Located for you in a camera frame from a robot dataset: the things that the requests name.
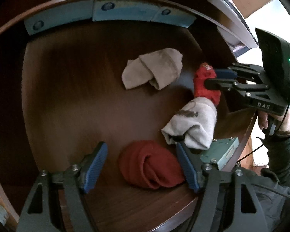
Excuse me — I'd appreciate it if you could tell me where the person's right forearm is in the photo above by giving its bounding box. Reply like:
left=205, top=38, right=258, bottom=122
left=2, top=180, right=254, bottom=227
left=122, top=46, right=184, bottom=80
left=264, top=131, right=290, bottom=187

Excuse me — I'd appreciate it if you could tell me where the black cable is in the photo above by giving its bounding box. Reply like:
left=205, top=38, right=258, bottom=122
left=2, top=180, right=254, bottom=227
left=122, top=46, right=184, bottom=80
left=236, top=101, right=290, bottom=165

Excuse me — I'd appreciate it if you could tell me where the dark red rolled cloth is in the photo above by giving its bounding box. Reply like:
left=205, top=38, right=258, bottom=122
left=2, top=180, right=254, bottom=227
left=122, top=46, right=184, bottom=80
left=117, top=140, right=185, bottom=190

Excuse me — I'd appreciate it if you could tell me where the small red sock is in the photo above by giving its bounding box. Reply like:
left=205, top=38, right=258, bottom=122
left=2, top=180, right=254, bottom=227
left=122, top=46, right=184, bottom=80
left=193, top=62, right=222, bottom=106

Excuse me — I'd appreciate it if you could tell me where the beige rolled sock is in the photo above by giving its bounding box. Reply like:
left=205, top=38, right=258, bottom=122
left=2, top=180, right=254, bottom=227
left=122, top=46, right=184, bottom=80
left=121, top=48, right=183, bottom=90

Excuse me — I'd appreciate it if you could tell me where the small teal lock plate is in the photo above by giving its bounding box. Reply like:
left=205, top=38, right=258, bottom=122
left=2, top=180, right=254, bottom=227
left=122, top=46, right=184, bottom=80
left=200, top=137, right=239, bottom=170

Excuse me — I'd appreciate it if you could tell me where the grey printed rolled sock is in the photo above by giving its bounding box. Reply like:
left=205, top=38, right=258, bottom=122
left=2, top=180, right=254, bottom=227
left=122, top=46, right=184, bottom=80
left=161, top=97, right=217, bottom=150

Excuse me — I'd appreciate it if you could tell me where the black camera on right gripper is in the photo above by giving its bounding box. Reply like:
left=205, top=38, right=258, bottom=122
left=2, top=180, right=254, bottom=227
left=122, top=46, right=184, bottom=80
left=256, top=28, right=290, bottom=90

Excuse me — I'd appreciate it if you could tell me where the person's right hand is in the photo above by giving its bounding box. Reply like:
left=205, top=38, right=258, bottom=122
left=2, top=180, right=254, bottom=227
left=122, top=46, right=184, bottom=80
left=258, top=110, right=290, bottom=135

